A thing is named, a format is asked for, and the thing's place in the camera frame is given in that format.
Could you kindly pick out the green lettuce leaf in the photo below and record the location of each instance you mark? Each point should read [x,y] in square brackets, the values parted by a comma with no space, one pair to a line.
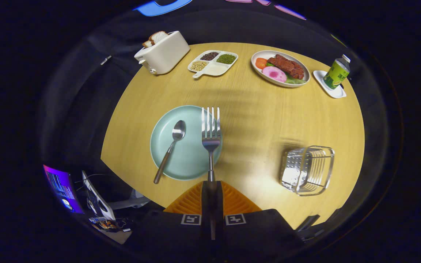
[295,81]

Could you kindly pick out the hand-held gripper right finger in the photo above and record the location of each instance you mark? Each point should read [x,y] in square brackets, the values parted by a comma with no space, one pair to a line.
[216,204]

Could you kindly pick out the toast bread slice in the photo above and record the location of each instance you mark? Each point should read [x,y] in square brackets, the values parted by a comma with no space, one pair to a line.
[158,36]
[147,43]

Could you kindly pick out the silver metal clip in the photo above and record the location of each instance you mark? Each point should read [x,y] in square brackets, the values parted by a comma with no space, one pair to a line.
[105,60]

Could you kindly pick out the light green round plate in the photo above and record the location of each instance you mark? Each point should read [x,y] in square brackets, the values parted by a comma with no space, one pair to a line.
[188,160]

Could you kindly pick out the white toaster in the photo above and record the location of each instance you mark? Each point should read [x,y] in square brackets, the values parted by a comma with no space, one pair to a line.
[166,54]

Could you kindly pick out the green label drink bottle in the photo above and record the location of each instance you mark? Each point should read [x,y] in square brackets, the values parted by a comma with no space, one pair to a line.
[336,73]

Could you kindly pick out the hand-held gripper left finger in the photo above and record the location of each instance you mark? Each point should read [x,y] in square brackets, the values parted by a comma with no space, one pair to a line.
[206,204]

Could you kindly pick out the white square coaster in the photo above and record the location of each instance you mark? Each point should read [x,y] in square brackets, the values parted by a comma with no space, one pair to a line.
[337,93]

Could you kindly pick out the brown grilled meat strip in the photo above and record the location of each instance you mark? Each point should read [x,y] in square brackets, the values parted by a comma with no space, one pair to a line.
[287,65]

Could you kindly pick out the purple lit screen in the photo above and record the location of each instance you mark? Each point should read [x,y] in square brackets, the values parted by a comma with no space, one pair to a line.
[62,186]

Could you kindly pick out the white oval food plate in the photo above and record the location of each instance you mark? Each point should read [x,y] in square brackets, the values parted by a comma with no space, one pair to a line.
[265,54]

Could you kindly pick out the metal fork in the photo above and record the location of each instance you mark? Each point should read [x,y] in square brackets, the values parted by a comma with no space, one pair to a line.
[211,140]

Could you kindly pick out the pink ham slice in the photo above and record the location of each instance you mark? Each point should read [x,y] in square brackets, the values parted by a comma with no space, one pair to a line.
[274,73]

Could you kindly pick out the red tomato slice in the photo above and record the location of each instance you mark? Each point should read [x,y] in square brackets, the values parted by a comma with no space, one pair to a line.
[261,63]

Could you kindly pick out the white divided bean dish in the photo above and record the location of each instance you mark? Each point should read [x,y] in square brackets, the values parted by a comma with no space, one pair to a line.
[216,69]

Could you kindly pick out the metal spoon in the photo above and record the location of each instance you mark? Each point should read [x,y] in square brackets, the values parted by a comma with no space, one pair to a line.
[178,130]

